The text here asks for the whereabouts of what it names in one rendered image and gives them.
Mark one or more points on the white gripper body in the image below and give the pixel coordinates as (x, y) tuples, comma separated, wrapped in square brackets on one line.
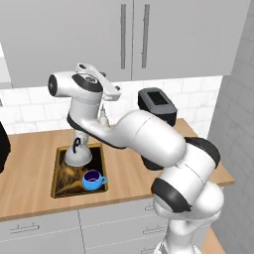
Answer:
[(105, 86)]

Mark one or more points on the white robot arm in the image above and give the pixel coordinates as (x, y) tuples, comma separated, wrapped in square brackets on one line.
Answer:
[(152, 139)]

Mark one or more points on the blue mug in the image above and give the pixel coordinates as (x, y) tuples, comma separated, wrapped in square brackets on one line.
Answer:
[(92, 181)]

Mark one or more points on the dark brown tray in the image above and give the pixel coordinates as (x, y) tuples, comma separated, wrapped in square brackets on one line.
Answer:
[(66, 180)]

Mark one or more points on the small grey bottle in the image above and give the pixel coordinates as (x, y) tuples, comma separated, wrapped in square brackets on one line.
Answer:
[(103, 116)]

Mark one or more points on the black toaster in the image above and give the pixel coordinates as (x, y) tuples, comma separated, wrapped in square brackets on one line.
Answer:
[(158, 102)]

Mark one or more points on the white range hood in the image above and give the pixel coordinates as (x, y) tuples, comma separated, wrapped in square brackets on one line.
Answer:
[(4, 71)]

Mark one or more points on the black appliance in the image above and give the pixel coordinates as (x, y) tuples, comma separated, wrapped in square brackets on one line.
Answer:
[(3, 149)]

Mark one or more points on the wide grey drawer front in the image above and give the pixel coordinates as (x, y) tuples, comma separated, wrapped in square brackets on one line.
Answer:
[(53, 222)]

